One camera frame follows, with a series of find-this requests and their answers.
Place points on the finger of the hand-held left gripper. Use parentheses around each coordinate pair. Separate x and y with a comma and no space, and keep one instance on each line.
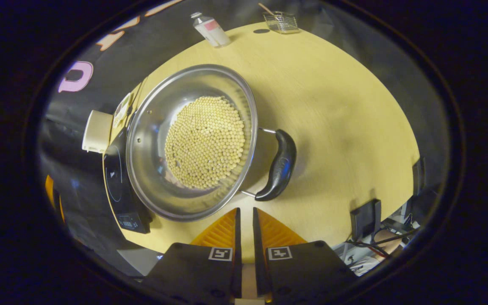
(49,190)

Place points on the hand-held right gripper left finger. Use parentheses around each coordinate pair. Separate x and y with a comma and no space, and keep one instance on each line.
(238,262)

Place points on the black table bracket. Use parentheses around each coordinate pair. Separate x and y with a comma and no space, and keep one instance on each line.
(417,176)
(364,220)

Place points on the clear bottle with red label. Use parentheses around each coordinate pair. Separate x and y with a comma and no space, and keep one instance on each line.
(214,31)

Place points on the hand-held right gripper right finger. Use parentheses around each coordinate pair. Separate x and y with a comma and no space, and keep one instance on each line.
(260,271)

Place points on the wooden stick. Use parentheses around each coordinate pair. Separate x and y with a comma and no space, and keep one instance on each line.
(266,9)

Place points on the black round table grommet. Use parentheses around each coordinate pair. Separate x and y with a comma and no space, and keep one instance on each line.
(261,31)

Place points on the white divided plate of beans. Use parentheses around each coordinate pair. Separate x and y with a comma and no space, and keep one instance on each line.
(122,109)

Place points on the black induction cooktop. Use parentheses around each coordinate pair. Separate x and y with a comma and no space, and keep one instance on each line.
(119,199)

